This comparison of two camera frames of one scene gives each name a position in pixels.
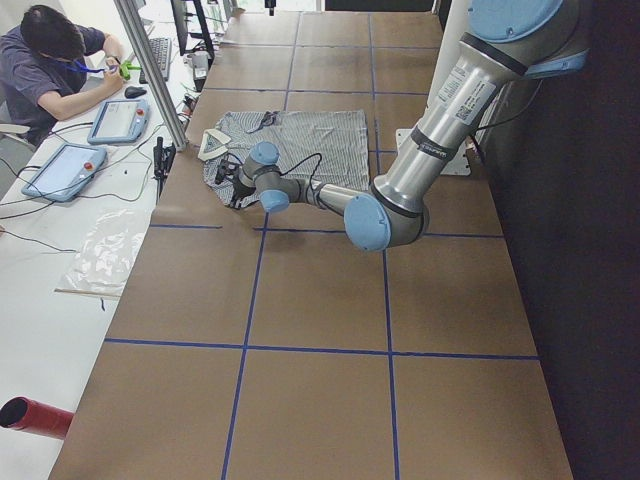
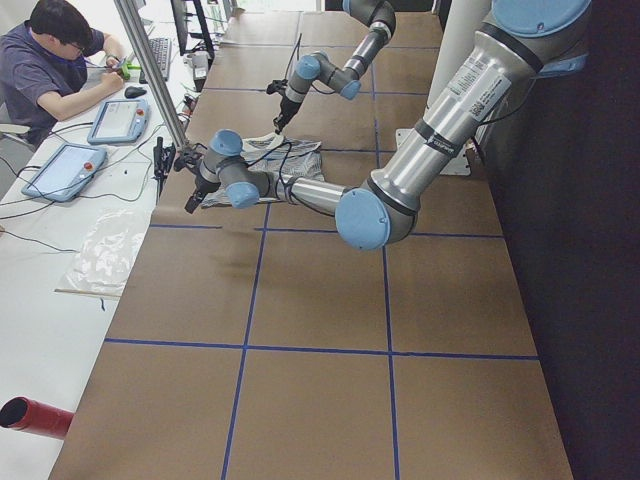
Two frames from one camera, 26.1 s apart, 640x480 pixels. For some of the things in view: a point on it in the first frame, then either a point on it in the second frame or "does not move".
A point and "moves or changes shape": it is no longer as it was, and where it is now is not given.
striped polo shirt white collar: x=328 y=147 moves or changes shape
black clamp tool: x=162 y=160 does not move
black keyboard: x=161 y=48 does not move
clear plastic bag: x=104 y=257 does not move
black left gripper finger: x=235 y=201 to x=193 y=202
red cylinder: x=28 y=415 does not move
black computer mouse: x=131 y=92 does not move
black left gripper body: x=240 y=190 to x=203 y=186
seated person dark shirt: x=51 y=67 does not move
